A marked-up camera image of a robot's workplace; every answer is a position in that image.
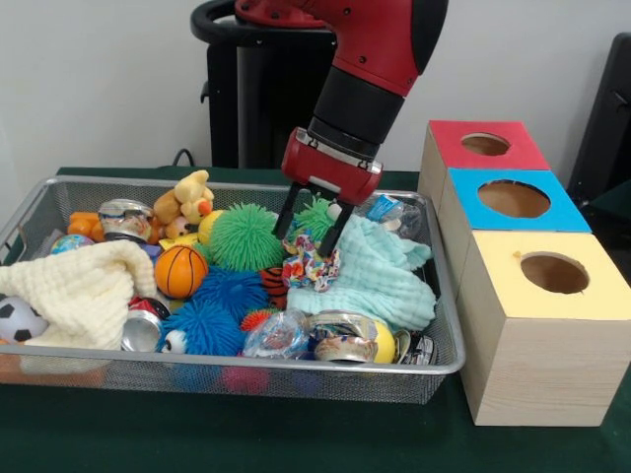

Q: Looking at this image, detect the yellow plush animal toy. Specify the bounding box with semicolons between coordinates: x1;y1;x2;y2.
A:
153;170;215;242

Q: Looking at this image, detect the blue furry monster toy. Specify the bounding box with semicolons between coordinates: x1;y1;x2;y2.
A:
158;301;249;358

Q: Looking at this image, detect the clear mesh bin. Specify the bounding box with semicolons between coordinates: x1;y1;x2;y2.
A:
0;177;466;405

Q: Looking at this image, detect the mint green muslin cloth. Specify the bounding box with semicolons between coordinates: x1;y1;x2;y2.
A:
286;213;437;333

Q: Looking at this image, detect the small orange basketball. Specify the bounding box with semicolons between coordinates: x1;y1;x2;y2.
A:
154;244;209;299

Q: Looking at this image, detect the wooden box with three holes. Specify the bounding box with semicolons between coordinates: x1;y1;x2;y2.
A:
417;120;631;427

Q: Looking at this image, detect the black upright panel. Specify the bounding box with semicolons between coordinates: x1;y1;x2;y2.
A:
567;33;631;228

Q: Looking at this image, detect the dark green table cloth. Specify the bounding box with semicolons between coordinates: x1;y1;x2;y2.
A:
0;166;631;473

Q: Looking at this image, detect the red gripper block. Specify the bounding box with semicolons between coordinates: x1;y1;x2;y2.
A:
273;127;385;259

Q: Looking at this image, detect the green furry monster toy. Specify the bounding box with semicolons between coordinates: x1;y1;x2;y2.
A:
293;196;346;243

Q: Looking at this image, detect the green spiky rubber ball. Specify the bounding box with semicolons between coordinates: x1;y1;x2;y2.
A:
207;203;288;273

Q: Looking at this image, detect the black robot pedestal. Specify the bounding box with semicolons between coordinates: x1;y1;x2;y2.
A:
190;0;341;170

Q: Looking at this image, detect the small black white soccer ball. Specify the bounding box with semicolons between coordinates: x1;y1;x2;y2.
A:
0;299;46;346

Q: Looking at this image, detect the colourful patterned knotted toy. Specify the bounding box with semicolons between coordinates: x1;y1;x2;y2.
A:
282;231;342;293

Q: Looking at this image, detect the blue spiky rubber ball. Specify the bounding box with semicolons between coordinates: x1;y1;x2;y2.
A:
187;266;269;314

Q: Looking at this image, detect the cream muslin cloth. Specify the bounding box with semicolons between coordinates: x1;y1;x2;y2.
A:
0;239;157;353

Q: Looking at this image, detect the orange tiger striped ball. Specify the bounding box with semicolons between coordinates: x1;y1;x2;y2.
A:
258;264;292;311

